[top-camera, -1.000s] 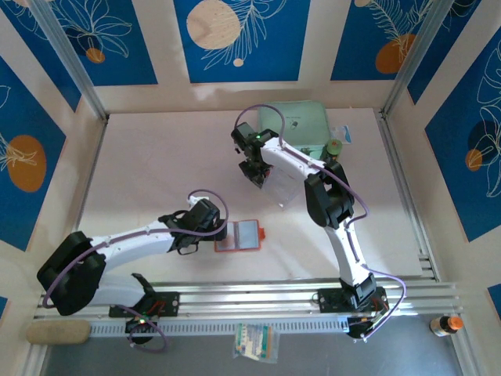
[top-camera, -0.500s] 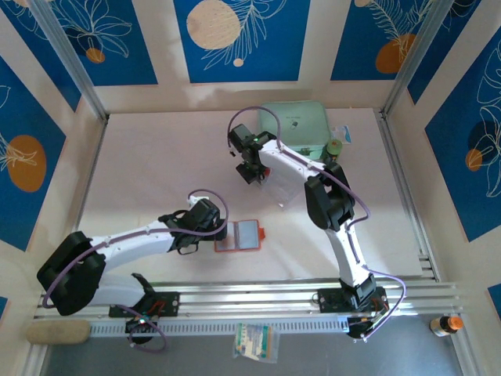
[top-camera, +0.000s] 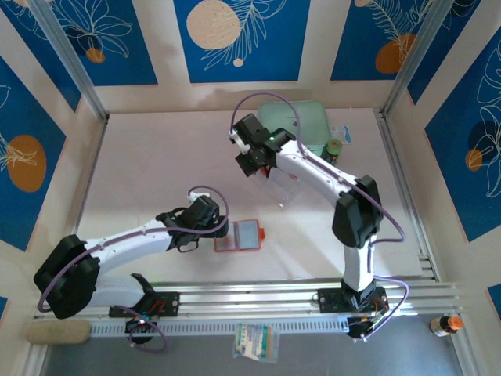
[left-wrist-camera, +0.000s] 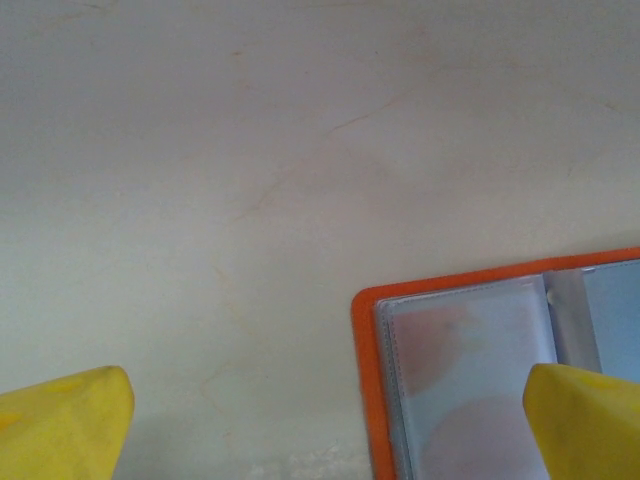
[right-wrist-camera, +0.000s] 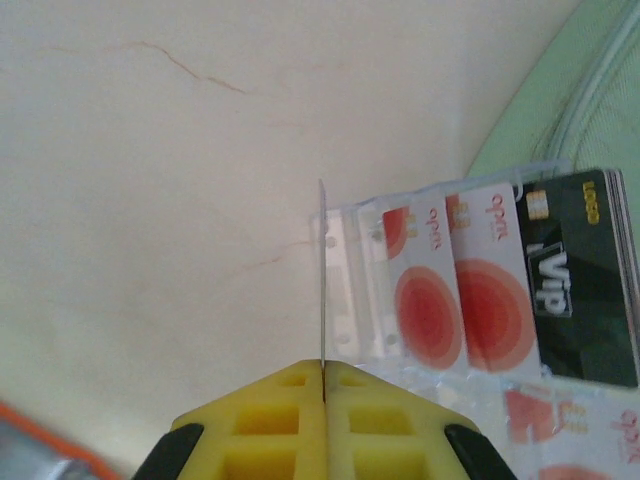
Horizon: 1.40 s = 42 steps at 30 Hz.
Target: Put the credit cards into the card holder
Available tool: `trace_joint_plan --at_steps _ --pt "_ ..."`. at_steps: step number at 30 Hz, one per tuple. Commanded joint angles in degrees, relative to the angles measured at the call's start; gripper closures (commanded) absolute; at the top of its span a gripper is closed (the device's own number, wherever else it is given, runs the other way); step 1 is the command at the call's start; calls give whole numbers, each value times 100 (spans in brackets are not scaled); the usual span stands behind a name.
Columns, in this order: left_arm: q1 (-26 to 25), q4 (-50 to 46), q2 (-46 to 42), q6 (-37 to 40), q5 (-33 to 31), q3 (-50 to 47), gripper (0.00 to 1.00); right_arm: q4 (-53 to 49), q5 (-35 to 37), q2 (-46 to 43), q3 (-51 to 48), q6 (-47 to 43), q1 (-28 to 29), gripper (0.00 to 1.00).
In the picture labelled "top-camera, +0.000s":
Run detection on orange card holder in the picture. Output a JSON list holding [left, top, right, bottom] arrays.
[[213, 218, 267, 255]]

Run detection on mint green zip pouch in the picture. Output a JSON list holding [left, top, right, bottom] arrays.
[[258, 100, 330, 157]]

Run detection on small bottle green lid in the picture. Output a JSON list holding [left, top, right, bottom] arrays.
[[323, 138, 344, 165]]

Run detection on small white blue packet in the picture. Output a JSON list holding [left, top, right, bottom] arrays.
[[330, 124, 354, 146]]

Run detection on clear bag of packets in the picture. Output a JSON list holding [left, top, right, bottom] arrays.
[[232, 322, 281, 365]]

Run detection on beige foam block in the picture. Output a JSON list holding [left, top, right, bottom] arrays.
[[25, 318, 92, 346]]

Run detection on brown bottle orange cap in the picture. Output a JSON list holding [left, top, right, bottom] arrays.
[[429, 315, 465, 338]]

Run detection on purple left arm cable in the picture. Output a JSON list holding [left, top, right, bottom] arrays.
[[37, 185, 230, 353]]

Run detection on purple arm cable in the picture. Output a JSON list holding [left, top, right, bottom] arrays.
[[37, 185, 230, 353], [230, 92, 412, 344]]

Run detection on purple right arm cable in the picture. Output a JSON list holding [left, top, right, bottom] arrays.
[[230, 92, 412, 344]]

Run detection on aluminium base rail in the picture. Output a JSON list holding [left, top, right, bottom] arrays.
[[33, 277, 467, 320]]

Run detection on slotted grey cable tray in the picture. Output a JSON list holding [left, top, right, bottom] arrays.
[[88, 315, 352, 338]]

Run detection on aluminium side rail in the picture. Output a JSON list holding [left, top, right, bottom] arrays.
[[67, 115, 110, 275], [373, 109, 442, 284]]

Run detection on aluminium frame post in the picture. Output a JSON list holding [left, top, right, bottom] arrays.
[[380, 0, 459, 118], [27, 0, 110, 121]]

